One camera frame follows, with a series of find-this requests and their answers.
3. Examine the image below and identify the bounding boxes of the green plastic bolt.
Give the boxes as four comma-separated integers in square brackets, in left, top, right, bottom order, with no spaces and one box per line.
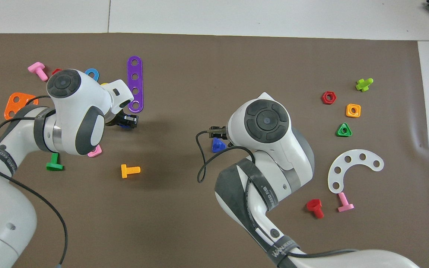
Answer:
[46,152,64,172]

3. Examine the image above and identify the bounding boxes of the white curved perforated plate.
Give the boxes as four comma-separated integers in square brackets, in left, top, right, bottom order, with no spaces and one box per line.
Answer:
[327,149,384,194]

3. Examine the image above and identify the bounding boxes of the orange plastic bolt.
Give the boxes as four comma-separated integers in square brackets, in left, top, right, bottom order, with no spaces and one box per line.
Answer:
[121,164,141,179]

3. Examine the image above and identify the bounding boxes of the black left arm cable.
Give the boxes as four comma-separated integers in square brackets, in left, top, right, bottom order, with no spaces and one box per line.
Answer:
[0,95,69,268]

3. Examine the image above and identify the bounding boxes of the pink plastic bolt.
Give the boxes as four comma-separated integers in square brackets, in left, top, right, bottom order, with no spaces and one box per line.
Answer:
[28,62,49,82]
[337,192,355,213]

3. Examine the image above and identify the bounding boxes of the red plastic bolt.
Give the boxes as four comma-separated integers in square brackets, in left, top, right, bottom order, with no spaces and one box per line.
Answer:
[306,199,325,219]

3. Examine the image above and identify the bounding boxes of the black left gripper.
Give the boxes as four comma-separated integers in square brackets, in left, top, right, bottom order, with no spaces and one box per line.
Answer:
[105,114,140,129]

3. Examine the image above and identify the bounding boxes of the green triangular nut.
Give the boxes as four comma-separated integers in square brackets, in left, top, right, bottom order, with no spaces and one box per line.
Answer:
[336,122,353,137]

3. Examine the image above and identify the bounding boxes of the lime cross-head bolt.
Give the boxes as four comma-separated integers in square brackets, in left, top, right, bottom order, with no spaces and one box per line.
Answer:
[355,78,374,92]

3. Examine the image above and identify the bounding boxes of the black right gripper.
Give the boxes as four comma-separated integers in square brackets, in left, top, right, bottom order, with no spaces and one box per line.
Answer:
[209,125,234,145]

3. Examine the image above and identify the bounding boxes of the brown table mat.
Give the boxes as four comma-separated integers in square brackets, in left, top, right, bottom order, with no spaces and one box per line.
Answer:
[0,33,429,268]

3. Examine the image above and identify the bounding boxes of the orange three-hole plate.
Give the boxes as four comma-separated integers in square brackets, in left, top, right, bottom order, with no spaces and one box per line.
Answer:
[4,92,39,121]

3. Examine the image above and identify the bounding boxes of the orange square nut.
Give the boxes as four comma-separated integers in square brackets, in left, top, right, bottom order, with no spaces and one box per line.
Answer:
[346,103,362,118]

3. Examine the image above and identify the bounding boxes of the purple four-hole strip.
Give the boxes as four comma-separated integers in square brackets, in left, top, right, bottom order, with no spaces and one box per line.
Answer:
[127,56,144,113]

